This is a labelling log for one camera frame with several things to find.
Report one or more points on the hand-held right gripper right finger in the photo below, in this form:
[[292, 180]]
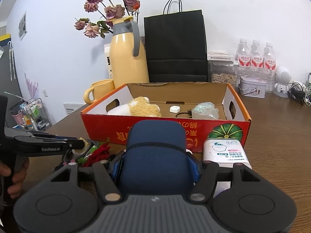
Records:
[[194, 168]]

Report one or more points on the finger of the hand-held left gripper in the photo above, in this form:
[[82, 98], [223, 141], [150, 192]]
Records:
[[48, 148], [36, 136]]

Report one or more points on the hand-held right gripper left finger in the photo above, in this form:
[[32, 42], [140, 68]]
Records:
[[116, 168]]

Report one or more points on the red fabric flower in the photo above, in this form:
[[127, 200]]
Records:
[[98, 154]]

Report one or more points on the clear cotton swab container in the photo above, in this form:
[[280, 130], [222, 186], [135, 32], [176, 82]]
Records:
[[223, 150]]

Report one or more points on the clear tape roll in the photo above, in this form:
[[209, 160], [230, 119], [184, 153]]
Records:
[[86, 144]]

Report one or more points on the red cardboard box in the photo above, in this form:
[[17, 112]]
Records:
[[109, 128]]

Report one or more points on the navy blue fabric case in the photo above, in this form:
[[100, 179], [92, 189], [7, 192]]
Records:
[[155, 155]]

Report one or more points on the person's left hand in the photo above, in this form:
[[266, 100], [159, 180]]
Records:
[[20, 179]]

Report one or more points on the metal rolling cart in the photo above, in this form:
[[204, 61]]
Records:
[[34, 116]]

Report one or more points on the dark grey cabinet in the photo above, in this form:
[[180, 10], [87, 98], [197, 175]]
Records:
[[7, 89]]

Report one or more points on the white hanging umbrella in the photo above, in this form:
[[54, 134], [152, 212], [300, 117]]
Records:
[[11, 63]]

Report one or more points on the clear crumpled plastic bag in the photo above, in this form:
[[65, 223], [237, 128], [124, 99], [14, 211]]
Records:
[[205, 110]]

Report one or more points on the small white plastic case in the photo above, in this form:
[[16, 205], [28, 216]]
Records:
[[175, 109]]

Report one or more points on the yellow and white plush toy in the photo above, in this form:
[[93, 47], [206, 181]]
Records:
[[143, 108]]

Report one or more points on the yellow mug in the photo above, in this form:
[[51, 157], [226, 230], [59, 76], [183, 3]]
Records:
[[102, 89]]

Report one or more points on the clear seed container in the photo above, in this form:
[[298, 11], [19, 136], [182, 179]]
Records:
[[222, 76]]

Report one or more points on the grey printed tin box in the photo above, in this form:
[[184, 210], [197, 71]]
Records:
[[252, 88]]

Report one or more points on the yellow thermos jug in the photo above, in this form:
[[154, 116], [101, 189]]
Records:
[[126, 60]]

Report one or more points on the black paper bag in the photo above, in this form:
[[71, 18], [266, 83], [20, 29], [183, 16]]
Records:
[[175, 48]]

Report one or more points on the white robot figure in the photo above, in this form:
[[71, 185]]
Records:
[[283, 76]]

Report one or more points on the brown knitted item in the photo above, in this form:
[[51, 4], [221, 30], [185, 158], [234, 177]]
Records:
[[142, 43]]

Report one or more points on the white charger block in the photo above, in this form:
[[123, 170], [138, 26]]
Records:
[[297, 83]]

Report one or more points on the dried pink roses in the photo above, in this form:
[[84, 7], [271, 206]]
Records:
[[114, 12]]

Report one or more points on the purple flower wall sticker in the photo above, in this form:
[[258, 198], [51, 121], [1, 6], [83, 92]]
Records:
[[32, 87]]

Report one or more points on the wall poster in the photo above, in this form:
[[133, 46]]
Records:
[[22, 25]]

